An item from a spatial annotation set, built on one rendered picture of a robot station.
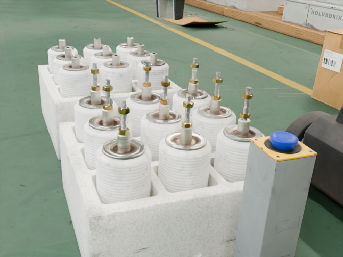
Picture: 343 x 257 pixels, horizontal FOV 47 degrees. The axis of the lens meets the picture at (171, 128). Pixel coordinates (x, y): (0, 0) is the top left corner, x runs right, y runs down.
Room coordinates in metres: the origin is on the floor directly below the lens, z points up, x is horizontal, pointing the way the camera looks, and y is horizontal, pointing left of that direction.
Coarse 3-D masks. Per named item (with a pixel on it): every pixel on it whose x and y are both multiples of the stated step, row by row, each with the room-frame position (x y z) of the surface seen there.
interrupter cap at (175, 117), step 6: (150, 114) 0.77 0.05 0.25; (156, 114) 0.78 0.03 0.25; (174, 114) 0.78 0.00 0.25; (180, 114) 0.78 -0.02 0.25; (150, 120) 0.74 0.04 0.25; (156, 120) 0.74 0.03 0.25; (162, 120) 0.74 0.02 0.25; (168, 120) 0.74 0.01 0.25; (174, 120) 0.74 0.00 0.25; (180, 120) 0.75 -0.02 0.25
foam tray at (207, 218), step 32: (64, 128) 0.84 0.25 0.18; (64, 160) 0.79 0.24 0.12; (96, 192) 0.58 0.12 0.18; (160, 192) 0.59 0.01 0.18; (192, 192) 0.60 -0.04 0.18; (224, 192) 0.60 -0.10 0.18; (96, 224) 0.52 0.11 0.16; (128, 224) 0.54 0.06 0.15; (160, 224) 0.56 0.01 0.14; (192, 224) 0.58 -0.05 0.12; (224, 224) 0.61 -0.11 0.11; (96, 256) 0.51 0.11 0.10; (128, 256) 0.54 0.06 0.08; (160, 256) 0.56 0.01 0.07; (192, 256) 0.59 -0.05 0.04; (224, 256) 0.61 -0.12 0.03
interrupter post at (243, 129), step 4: (240, 120) 0.70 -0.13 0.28; (248, 120) 0.70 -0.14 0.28; (240, 124) 0.69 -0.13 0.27; (244, 124) 0.69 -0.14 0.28; (248, 124) 0.69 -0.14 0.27; (240, 128) 0.69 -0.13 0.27; (244, 128) 0.69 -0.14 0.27; (248, 128) 0.69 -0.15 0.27; (240, 132) 0.69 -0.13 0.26; (244, 132) 0.69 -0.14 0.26; (248, 132) 0.70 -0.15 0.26; (244, 136) 0.69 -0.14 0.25
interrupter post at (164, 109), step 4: (160, 104) 0.76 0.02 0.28; (168, 104) 0.76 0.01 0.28; (160, 108) 0.76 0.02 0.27; (164, 108) 0.75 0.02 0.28; (168, 108) 0.76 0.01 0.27; (160, 112) 0.76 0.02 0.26; (164, 112) 0.75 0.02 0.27; (168, 112) 0.76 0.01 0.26; (160, 116) 0.76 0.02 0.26; (164, 116) 0.75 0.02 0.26; (168, 116) 0.76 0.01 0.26
